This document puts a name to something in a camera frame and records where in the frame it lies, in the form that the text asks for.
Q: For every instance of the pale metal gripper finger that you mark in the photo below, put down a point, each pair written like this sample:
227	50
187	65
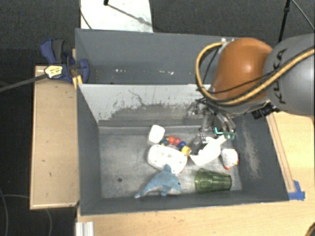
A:
203	137

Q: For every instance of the white spray bottle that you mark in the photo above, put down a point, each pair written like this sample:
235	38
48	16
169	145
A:
209	152

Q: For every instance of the white and orange toy bird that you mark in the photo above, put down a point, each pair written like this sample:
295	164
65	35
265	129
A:
229	157

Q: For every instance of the white speckled oval thing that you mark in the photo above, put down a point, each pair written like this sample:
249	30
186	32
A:
166	158

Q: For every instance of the green clear plastic cup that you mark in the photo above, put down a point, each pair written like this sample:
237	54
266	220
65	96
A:
212	181

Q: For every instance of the white rounded block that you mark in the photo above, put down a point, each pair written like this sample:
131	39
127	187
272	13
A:
156	133

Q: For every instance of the blue toy dolphin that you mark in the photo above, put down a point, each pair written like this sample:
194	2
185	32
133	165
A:
163	184

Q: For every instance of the grey metal bin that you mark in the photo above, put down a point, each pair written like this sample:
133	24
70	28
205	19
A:
128	146

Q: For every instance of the pale wood flat board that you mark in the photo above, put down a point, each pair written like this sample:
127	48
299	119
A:
54	136

